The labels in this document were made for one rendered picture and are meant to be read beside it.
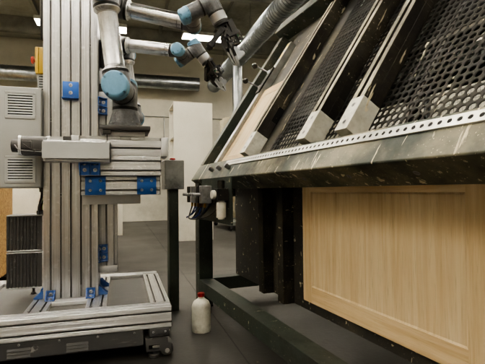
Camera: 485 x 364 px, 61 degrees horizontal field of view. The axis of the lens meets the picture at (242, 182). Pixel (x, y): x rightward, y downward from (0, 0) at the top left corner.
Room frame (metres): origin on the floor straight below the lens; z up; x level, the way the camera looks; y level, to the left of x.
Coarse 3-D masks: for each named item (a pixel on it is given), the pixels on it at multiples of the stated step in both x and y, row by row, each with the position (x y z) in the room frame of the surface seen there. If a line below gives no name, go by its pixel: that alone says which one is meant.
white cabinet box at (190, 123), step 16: (176, 112) 5.99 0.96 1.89; (192, 112) 6.06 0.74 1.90; (208, 112) 6.13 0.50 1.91; (176, 128) 5.99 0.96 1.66; (192, 128) 6.06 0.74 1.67; (208, 128) 6.13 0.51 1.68; (176, 144) 5.99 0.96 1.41; (192, 144) 6.06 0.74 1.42; (208, 144) 6.12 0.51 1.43; (192, 160) 6.06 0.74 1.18; (192, 176) 6.06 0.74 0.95; (192, 208) 6.06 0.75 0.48; (192, 224) 6.05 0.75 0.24
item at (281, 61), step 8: (288, 48) 2.61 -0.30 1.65; (288, 56) 2.61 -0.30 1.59; (280, 64) 2.59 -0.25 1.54; (272, 72) 2.57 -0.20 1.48; (272, 80) 2.56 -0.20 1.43; (264, 88) 2.54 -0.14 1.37; (256, 96) 2.54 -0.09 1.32; (248, 112) 2.50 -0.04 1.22; (240, 120) 2.53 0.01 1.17; (240, 128) 2.48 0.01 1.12; (232, 136) 2.46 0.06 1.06; (224, 152) 2.44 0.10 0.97; (216, 160) 2.45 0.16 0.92
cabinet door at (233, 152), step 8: (272, 88) 2.42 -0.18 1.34; (264, 96) 2.47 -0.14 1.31; (272, 96) 2.33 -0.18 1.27; (256, 104) 2.51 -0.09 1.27; (264, 104) 2.37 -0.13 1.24; (256, 112) 2.42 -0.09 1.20; (248, 120) 2.45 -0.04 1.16; (256, 120) 2.32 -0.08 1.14; (248, 128) 2.36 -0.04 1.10; (240, 136) 2.40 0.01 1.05; (248, 136) 2.26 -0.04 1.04; (232, 144) 2.43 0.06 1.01; (240, 144) 2.30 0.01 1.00; (232, 152) 2.34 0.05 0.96
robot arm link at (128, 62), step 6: (126, 54) 2.50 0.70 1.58; (132, 54) 2.54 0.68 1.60; (126, 60) 2.51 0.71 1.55; (132, 60) 2.53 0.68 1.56; (126, 66) 2.52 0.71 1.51; (132, 66) 2.55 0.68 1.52; (132, 72) 2.54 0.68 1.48; (132, 78) 2.54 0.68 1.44; (138, 108) 2.52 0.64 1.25; (138, 114) 2.49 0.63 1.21
